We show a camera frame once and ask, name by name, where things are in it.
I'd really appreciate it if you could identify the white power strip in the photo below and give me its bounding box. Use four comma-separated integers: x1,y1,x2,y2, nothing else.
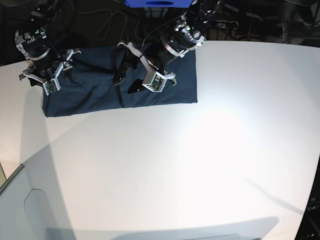
209,19,239,30

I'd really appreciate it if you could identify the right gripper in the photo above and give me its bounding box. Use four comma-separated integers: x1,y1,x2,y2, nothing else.
19,48,82,87

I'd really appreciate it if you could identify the metal stand under box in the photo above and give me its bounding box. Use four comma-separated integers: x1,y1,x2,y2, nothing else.
143,7,168,19

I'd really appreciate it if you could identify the dark blue T-shirt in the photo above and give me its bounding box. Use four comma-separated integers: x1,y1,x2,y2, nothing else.
42,46,197,118

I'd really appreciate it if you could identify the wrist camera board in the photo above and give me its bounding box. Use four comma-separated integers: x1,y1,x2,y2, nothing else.
42,78,61,96
142,72,167,93

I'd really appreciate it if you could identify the grey looped cable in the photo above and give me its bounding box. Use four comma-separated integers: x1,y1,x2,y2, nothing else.
96,9,173,42

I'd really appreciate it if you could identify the blue box on stand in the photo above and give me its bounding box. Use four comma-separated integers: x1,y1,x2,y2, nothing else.
124,0,194,8

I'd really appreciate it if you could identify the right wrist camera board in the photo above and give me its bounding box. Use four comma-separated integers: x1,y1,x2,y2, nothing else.
42,78,61,96

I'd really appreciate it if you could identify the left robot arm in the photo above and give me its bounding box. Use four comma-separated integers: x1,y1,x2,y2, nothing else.
112,0,221,94

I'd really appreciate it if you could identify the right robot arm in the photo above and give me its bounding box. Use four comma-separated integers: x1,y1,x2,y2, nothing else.
14,0,81,95

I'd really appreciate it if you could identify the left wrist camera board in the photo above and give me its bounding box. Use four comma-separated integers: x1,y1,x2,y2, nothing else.
142,72,167,93

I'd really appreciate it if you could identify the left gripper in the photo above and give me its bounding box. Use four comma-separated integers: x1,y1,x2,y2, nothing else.
112,41,177,95

